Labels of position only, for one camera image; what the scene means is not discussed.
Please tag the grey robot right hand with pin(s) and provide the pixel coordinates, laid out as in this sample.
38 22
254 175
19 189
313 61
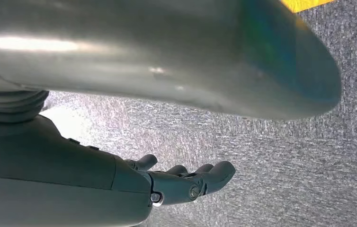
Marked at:
56 188

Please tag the yellow floor tape strip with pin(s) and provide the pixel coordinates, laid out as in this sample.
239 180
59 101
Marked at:
304 3

